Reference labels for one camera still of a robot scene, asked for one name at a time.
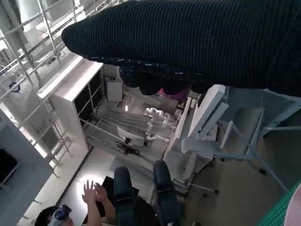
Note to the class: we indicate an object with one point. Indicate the black monitor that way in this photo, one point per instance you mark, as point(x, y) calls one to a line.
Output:
point(7, 164)

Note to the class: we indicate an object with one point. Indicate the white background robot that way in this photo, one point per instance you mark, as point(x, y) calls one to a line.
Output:
point(155, 115)

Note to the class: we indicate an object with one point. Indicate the white board panel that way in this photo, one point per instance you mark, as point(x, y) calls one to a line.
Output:
point(114, 90)

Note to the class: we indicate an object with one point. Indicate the bare black robot left hand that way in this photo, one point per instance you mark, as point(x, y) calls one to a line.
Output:
point(164, 188)

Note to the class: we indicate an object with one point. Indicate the dark VR headset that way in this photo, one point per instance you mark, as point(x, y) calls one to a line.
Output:
point(61, 212)

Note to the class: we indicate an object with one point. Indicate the black gloved robot right hand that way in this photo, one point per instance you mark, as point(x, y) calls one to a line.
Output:
point(188, 35)

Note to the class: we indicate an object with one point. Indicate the white shelf cabinet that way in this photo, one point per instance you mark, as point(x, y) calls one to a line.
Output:
point(68, 110)

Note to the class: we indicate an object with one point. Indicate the pink bowl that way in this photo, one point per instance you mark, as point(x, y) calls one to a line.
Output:
point(295, 209)

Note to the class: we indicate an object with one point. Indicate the white metal frame rack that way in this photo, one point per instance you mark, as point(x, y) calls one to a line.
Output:
point(47, 141)
point(47, 23)

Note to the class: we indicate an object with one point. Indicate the person wearing headset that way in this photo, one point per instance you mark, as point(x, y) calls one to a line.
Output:
point(94, 200)

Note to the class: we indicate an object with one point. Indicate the grey chair with casters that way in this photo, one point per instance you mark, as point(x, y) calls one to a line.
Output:
point(188, 164)

